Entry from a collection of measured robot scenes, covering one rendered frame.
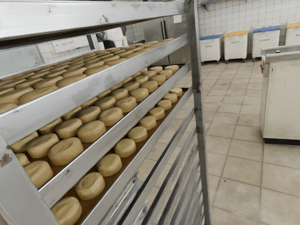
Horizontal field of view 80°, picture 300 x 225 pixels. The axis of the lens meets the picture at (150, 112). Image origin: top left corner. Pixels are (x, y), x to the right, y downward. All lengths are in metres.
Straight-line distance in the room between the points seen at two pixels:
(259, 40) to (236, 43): 0.48
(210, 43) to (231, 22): 0.87
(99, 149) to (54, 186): 0.08
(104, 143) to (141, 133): 0.17
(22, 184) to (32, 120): 0.06
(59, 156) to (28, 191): 0.11
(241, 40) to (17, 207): 5.19
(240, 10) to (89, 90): 5.67
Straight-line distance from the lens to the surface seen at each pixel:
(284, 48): 2.14
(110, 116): 0.36
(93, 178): 0.37
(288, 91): 1.94
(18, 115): 0.22
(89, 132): 0.32
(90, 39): 0.88
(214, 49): 5.38
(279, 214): 1.65
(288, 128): 2.11
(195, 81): 0.68
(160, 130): 0.45
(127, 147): 0.41
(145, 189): 0.44
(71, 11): 0.27
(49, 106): 0.23
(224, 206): 1.61
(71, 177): 0.26
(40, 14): 0.24
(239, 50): 5.29
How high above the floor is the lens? 1.29
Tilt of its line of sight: 25 degrees down
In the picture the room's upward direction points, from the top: 12 degrees counter-clockwise
